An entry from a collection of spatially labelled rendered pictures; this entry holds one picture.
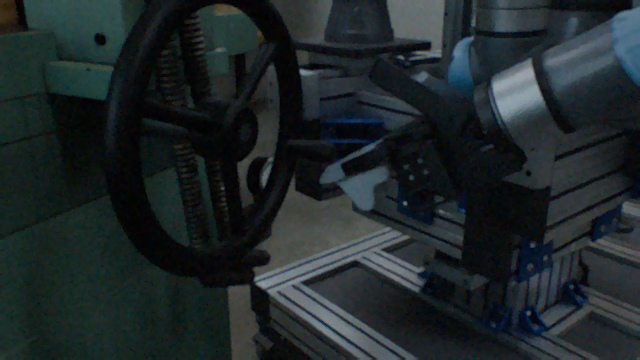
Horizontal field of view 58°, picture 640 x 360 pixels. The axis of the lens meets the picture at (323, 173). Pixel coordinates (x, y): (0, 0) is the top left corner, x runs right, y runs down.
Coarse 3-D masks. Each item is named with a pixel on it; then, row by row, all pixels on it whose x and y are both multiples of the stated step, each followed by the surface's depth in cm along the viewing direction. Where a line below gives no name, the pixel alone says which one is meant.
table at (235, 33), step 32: (0, 32) 55; (32, 32) 56; (224, 32) 82; (256, 32) 89; (0, 64) 53; (32, 64) 56; (64, 64) 56; (96, 64) 56; (224, 64) 68; (0, 96) 54; (96, 96) 55
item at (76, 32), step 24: (24, 0) 58; (48, 0) 57; (72, 0) 55; (96, 0) 54; (120, 0) 53; (144, 0) 55; (48, 24) 58; (72, 24) 56; (96, 24) 55; (120, 24) 53; (72, 48) 57; (96, 48) 56; (120, 48) 54
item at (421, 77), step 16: (384, 64) 55; (400, 64) 56; (384, 80) 56; (400, 80) 55; (416, 80) 54; (432, 80) 56; (400, 96) 55; (416, 96) 54; (432, 96) 54; (448, 96) 54; (432, 112) 54; (448, 112) 53; (464, 112) 53; (448, 128) 54; (464, 128) 53
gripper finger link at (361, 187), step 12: (336, 168) 60; (372, 168) 59; (384, 168) 58; (324, 180) 63; (336, 180) 61; (348, 180) 61; (360, 180) 60; (372, 180) 59; (384, 180) 58; (348, 192) 61; (360, 192) 60; (372, 192) 60; (360, 204) 61; (372, 204) 60
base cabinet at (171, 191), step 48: (0, 240) 56; (48, 240) 61; (96, 240) 67; (0, 288) 57; (48, 288) 62; (96, 288) 68; (144, 288) 75; (192, 288) 84; (0, 336) 57; (48, 336) 62; (96, 336) 69; (144, 336) 76; (192, 336) 86
